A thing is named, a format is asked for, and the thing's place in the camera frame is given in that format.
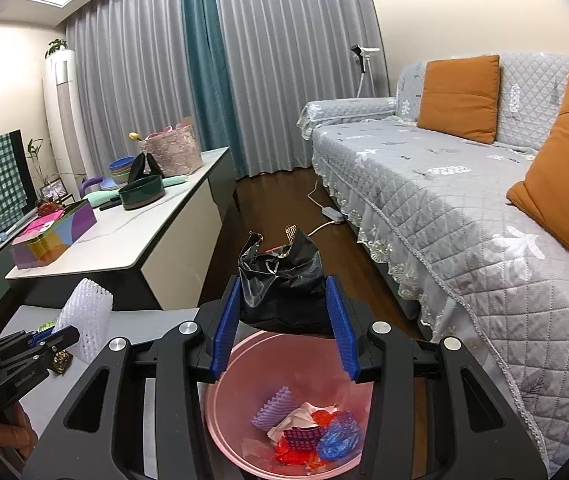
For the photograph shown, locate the black gold patterned wrapper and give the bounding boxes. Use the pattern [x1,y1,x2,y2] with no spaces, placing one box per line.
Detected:
[48,350,73,376]

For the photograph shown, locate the green panda snack bag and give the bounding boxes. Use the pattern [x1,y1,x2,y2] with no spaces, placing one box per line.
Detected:
[37,320,56,333]

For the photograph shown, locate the grey curtain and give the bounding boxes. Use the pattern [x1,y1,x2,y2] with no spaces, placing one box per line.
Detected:
[65,0,389,178]

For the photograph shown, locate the white foam net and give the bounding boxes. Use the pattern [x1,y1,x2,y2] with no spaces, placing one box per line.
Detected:
[54,278,113,364]

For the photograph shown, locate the orange cushion far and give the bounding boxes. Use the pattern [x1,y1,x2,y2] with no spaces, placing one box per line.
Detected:
[417,54,501,144]

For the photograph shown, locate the large red plastic bag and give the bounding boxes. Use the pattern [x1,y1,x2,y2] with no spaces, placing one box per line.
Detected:
[275,410,334,470]

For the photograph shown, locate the white power cable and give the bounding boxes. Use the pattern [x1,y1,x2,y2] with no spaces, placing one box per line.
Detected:
[306,179,339,239]

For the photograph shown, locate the black hat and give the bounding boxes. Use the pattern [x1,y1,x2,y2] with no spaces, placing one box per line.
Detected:
[127,153,165,184]

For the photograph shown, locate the maroon patterned wrapper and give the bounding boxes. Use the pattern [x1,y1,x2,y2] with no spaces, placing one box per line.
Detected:
[283,426,327,452]

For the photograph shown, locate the colourful gift box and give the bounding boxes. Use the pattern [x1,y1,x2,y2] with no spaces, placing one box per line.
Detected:
[10,200,97,269]

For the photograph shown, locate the teal curtain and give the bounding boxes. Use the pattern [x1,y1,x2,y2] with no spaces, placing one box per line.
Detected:
[181,0,246,178]

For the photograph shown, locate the left hand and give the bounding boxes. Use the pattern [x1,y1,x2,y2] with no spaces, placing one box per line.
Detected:
[0,403,38,460]

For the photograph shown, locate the grey quilted sofa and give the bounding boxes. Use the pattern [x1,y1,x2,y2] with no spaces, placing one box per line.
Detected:
[297,52,569,479]

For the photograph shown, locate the stacked coloured bowls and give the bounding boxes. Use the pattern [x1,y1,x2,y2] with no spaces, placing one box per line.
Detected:
[99,156,135,191]

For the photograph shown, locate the cream paper bag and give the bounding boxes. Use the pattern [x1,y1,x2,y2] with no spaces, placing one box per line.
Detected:
[267,402,339,443]

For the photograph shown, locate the white coffee table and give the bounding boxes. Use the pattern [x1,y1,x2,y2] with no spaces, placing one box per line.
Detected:
[6,148,236,311]

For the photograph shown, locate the white standing air conditioner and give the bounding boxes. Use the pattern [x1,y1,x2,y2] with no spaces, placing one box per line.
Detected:
[42,49,98,198]

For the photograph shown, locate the pink lace basket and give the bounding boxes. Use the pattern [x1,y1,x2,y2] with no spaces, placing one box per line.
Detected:
[141,116,204,177]

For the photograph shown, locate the black plastic bag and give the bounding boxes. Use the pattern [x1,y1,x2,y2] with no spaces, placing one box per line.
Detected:
[238,229,333,338]

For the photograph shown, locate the small photo frame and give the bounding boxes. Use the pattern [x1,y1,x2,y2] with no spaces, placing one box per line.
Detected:
[40,178,68,202]

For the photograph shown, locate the pink trash bin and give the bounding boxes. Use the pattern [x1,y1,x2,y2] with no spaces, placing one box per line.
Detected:
[202,332,372,479]

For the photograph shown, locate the blue plastic bag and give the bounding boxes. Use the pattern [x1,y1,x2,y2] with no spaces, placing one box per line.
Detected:
[316,411,361,462]

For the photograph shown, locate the dark green round tin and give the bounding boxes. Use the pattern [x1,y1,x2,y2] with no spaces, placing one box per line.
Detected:
[118,174,165,210]

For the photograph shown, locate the white power strip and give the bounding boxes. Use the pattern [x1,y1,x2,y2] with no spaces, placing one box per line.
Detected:
[321,206,344,223]

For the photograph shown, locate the bamboo plant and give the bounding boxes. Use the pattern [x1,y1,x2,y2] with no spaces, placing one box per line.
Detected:
[26,138,50,186]

